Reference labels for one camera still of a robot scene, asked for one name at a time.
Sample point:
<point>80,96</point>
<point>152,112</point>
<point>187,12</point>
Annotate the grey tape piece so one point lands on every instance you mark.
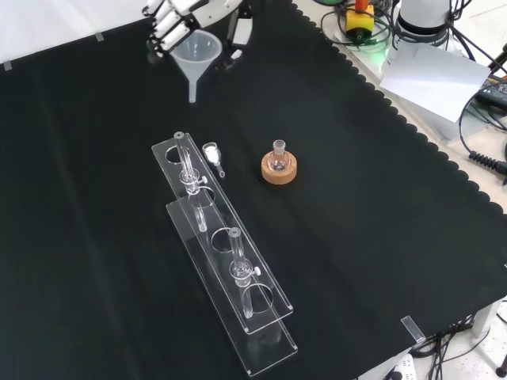
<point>100,36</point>
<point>8,65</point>

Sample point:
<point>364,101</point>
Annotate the yellow stop button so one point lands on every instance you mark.
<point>358,20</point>

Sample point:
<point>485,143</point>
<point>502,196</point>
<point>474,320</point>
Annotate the white bench leg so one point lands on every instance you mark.
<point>485,316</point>

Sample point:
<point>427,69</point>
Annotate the pale board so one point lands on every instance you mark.
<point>431,79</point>

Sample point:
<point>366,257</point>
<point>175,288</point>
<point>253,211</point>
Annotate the translucent plastic funnel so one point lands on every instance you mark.
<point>196,59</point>

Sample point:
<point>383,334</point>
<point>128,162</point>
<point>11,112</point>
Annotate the white power strip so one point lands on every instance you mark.
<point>402,370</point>

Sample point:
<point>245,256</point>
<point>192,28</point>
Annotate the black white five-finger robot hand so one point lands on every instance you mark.
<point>186,10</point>

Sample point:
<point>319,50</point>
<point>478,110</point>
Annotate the glass round-bottom flask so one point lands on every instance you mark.
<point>278,158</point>

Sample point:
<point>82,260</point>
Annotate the black yellow device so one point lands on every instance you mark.
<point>493,91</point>

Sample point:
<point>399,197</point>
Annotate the clear acrylic funnel stand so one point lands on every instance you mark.
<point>183,154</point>

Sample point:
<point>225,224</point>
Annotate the black cloth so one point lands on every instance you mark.
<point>356,237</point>

